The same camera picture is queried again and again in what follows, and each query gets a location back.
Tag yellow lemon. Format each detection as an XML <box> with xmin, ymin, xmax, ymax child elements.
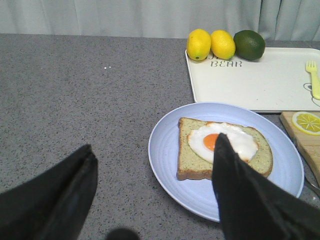
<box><xmin>186</xmin><ymin>28</ymin><xmax>211</xmax><ymax>61</ymax></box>
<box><xmin>211</xmin><ymin>30</ymin><xmax>236</xmax><ymax>60</ymax></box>

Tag metal cutting board handle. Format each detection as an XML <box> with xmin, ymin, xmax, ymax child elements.
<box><xmin>304</xmin><ymin>175</ymin><xmax>320</xmax><ymax>198</ymax></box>

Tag white curtain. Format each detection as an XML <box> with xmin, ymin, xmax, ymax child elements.
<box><xmin>0</xmin><ymin>0</ymin><xmax>320</xmax><ymax>41</ymax></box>

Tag white serving tray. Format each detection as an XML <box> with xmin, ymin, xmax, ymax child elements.
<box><xmin>185</xmin><ymin>47</ymin><xmax>320</xmax><ymax>113</ymax></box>

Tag yellow plastic fork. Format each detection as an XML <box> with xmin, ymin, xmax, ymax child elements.
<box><xmin>305</xmin><ymin>60</ymin><xmax>320</xmax><ymax>100</ymax></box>

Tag wooden cutting board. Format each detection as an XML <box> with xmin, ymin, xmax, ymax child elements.
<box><xmin>280</xmin><ymin>111</ymin><xmax>320</xmax><ymax>185</ymax></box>

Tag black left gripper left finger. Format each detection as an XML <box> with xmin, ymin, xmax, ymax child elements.
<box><xmin>0</xmin><ymin>144</ymin><xmax>98</xmax><ymax>240</ymax></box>

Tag fried egg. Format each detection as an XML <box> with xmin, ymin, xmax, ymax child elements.
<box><xmin>187</xmin><ymin>122</ymin><xmax>258</xmax><ymax>163</ymax></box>

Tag bread slice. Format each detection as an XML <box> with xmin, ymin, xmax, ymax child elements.
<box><xmin>177</xmin><ymin>117</ymin><xmax>274</xmax><ymax>181</ymax></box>

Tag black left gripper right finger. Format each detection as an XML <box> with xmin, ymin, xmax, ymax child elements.
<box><xmin>212</xmin><ymin>133</ymin><xmax>320</xmax><ymax>240</ymax></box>

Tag light blue round plate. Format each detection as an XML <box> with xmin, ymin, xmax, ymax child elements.
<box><xmin>148</xmin><ymin>102</ymin><xmax>305</xmax><ymax>222</ymax></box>

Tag green lime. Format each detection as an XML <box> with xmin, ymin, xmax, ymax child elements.
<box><xmin>233</xmin><ymin>30</ymin><xmax>266</xmax><ymax>61</ymax></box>

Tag left yellow lemon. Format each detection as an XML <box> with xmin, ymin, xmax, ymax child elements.
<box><xmin>186</xmin><ymin>28</ymin><xmax>211</xmax><ymax>61</ymax></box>

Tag right yellow lemon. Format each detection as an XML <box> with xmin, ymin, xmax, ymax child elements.
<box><xmin>211</xmin><ymin>30</ymin><xmax>236</xmax><ymax>60</ymax></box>

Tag lemon slice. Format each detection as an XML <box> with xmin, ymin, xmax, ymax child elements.
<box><xmin>291</xmin><ymin>111</ymin><xmax>320</xmax><ymax>136</ymax></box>

